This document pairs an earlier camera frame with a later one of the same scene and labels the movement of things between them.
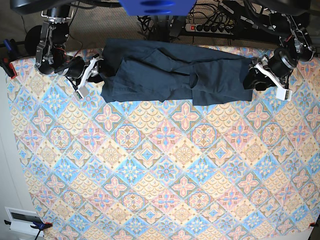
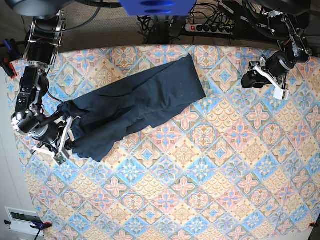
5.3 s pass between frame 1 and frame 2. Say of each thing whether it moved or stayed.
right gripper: stayed
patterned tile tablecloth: stayed
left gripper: moved
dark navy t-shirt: moved
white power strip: stayed
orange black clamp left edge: stayed
